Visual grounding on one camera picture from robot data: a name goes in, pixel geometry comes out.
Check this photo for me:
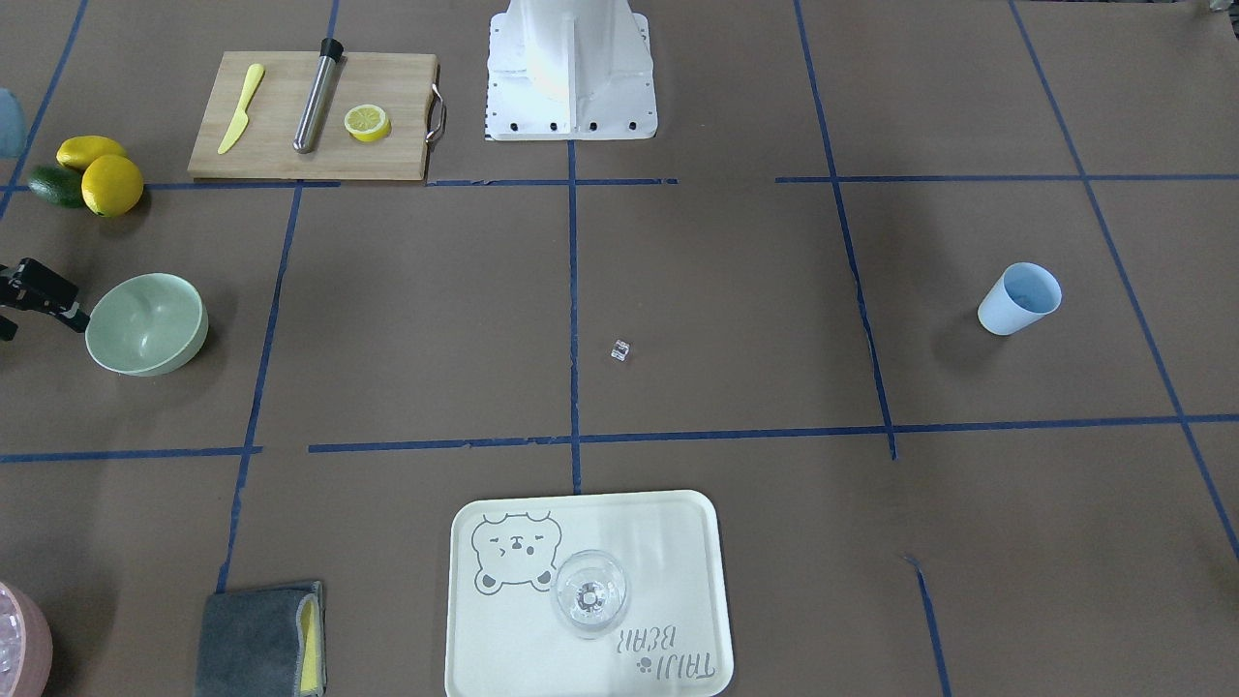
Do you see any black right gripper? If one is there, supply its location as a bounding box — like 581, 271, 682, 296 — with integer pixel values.
1, 258, 90, 343

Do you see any pale green bowl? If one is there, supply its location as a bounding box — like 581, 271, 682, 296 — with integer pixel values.
85, 274, 209, 378

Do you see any light blue cup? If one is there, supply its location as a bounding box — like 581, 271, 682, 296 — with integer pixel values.
978, 262, 1063, 337

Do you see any pink bowl of ice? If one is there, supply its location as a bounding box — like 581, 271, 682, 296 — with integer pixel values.
1, 582, 53, 696

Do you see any green avocado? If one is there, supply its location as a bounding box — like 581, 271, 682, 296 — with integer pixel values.
27, 165, 87, 210

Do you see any yellow lemon round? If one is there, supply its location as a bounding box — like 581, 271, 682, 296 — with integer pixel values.
81, 154, 145, 218

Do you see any yellow lemon upper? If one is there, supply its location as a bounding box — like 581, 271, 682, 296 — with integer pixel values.
56, 134, 128, 172

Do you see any yellow plastic knife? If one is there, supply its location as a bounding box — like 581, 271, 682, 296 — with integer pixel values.
217, 63, 266, 155

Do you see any lemon half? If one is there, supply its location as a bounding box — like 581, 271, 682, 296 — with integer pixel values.
344, 105, 392, 144

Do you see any wooden cutting board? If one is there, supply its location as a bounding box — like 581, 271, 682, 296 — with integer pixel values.
190, 51, 439, 181

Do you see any grey yellow folded cloth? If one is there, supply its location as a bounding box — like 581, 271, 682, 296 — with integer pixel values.
195, 581, 327, 696

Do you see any clear wine glass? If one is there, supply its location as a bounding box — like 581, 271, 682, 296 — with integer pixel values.
553, 550, 631, 640

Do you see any cream bear tray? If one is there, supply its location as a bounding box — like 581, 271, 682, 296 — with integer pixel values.
445, 490, 735, 696

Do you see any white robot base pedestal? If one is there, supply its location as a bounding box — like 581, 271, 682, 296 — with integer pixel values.
484, 1, 659, 142

